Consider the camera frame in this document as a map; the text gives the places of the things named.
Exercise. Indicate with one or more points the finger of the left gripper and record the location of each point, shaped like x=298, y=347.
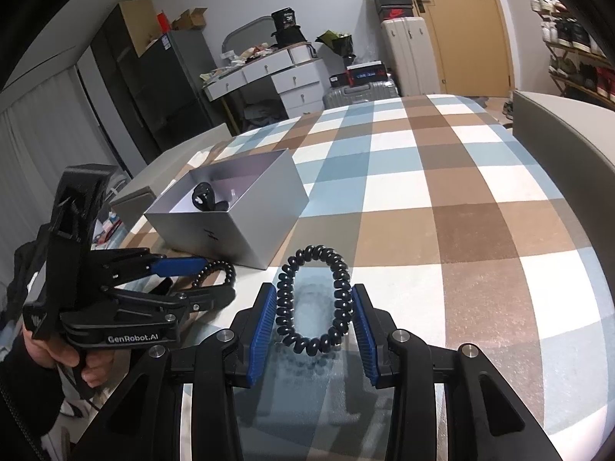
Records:
x=178, y=267
x=207, y=298

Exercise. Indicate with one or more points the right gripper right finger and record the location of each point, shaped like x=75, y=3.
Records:
x=372, y=327

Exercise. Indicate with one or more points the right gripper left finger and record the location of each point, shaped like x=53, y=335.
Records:
x=253, y=328

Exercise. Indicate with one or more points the person's left hand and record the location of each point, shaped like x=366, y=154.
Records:
x=48, y=353

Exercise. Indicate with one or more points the grey cardboard box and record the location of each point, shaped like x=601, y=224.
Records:
x=265, y=195

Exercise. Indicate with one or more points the plaid bed sheet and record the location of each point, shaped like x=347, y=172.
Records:
x=459, y=233

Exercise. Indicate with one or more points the dark tall cabinet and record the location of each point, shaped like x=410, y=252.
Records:
x=154, y=78

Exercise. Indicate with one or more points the white drawer desk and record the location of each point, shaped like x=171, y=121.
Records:
x=297, y=74

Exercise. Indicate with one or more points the silver suitcase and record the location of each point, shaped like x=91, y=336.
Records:
x=352, y=95

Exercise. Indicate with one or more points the grey bed footboard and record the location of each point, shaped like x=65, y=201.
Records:
x=574, y=143

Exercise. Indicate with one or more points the beige upright suitcase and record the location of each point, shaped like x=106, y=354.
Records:
x=414, y=62

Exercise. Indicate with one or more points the wooden door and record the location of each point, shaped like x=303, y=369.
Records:
x=471, y=46

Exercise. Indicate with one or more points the wooden shoe rack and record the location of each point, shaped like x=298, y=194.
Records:
x=577, y=66

